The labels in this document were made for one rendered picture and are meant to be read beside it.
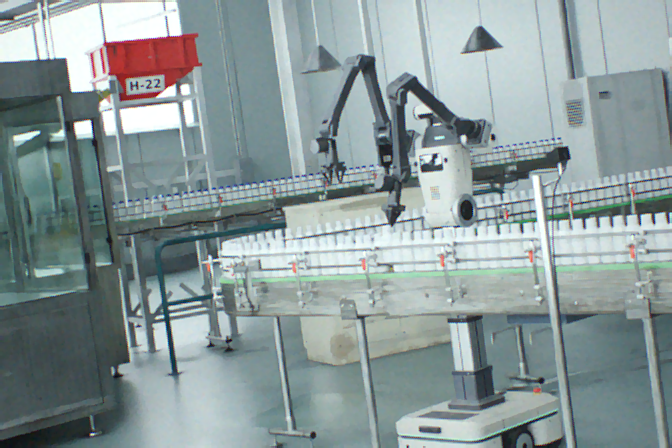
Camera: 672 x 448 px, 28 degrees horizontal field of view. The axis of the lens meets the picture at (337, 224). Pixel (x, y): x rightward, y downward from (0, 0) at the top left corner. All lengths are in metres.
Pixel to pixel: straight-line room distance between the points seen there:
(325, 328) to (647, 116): 3.65
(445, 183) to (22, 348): 3.10
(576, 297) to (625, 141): 6.72
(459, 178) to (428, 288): 0.86
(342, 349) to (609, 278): 5.07
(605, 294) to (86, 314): 4.25
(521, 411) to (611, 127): 5.64
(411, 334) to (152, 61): 3.78
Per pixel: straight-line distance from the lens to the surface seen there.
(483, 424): 6.03
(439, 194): 6.18
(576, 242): 4.96
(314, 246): 5.96
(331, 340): 9.74
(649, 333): 4.86
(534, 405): 6.30
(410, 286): 5.51
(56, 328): 8.25
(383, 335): 9.87
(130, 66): 12.12
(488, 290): 5.23
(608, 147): 11.52
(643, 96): 11.78
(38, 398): 8.20
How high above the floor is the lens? 1.53
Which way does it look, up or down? 3 degrees down
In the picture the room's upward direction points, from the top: 8 degrees counter-clockwise
